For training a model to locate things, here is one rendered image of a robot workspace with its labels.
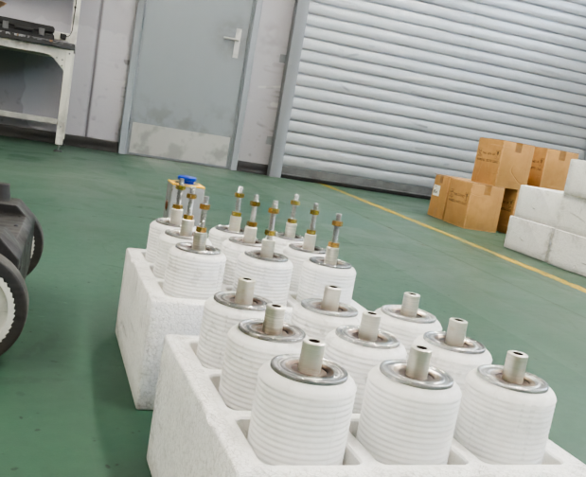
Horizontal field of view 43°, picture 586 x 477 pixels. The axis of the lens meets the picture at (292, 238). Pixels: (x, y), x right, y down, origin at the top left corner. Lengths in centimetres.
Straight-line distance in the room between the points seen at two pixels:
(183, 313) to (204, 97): 526
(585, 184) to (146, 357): 297
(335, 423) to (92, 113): 570
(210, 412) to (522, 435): 32
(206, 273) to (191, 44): 523
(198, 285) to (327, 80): 544
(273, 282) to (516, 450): 55
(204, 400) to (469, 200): 420
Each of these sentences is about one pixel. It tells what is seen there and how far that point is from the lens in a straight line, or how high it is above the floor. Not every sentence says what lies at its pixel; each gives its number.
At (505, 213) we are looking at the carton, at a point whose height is 13.
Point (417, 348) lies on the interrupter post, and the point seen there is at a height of 28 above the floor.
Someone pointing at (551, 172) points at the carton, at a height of 45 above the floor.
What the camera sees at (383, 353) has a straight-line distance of 84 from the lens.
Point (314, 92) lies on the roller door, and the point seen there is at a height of 77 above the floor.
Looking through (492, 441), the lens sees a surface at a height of 20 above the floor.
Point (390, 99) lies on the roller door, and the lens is 677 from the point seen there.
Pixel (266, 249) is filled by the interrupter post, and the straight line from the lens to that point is 125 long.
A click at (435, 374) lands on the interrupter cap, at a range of 79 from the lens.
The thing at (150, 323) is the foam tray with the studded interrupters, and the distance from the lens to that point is 117.
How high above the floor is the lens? 48
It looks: 9 degrees down
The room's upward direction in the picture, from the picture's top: 10 degrees clockwise
